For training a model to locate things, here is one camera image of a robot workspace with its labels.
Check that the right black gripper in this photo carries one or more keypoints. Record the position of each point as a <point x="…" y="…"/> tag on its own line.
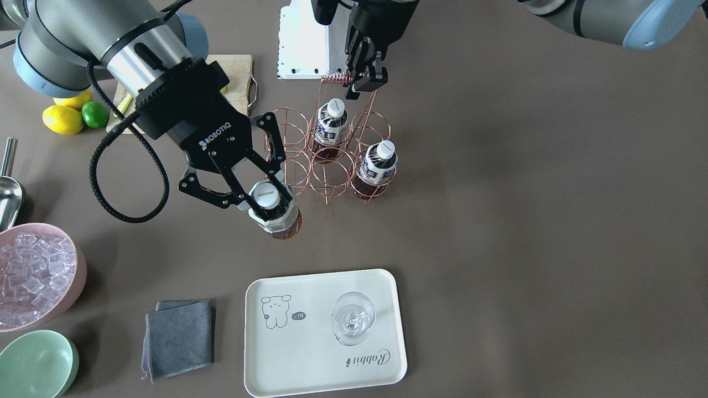
<point x="206" y="131"/>

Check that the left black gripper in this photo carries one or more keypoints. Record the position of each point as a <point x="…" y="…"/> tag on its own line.
<point x="369" y="25"/>

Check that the tea bottle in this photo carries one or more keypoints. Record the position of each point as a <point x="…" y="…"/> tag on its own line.
<point x="282" y="217"/>

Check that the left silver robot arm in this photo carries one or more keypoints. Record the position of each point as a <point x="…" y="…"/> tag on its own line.
<point x="639" y="25"/>

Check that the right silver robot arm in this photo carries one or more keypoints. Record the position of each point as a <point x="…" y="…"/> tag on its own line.
<point x="159" y="58"/>

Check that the tea bottle centre basket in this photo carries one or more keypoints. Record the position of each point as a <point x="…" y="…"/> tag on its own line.
<point x="329" y="131"/>

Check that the tea bottle basket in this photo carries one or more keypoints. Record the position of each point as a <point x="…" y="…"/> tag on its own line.
<point x="329" y="131"/>
<point x="374" y="172"/>

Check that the tea bottle far basket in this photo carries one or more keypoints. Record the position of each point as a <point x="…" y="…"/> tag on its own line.
<point x="374" y="172"/>

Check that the green lime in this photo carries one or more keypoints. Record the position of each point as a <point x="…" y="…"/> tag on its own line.
<point x="94" y="115"/>

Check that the yellow lemon back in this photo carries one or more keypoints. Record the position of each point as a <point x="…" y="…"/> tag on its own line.
<point x="77" y="102"/>

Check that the yellow lemon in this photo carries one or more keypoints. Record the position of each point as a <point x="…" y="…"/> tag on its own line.
<point x="63" y="119"/>
<point x="77" y="102"/>

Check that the yellow lemon front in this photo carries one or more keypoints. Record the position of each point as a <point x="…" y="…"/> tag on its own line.
<point x="63" y="119"/>

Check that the grey folded cloth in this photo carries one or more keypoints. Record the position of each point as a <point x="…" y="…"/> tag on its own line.
<point x="179" y="338"/>

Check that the cream serving tray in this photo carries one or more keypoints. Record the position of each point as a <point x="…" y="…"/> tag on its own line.
<point x="290" y="347"/>

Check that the clear wine glass on tray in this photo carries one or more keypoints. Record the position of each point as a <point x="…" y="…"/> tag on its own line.
<point x="353" y="317"/>

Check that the pink bowl of ice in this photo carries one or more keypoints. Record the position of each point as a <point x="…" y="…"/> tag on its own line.
<point x="43" y="274"/>

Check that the metal ice scoop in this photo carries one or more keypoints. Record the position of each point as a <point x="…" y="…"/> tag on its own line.
<point x="12" y="192"/>

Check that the green empty bowl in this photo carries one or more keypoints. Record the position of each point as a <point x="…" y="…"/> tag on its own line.
<point x="38" y="364"/>

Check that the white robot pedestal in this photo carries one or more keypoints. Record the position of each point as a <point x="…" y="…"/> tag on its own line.
<point x="307" y="49"/>

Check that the copper wire bottle basket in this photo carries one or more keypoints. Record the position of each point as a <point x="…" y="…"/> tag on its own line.
<point x="329" y="171"/>

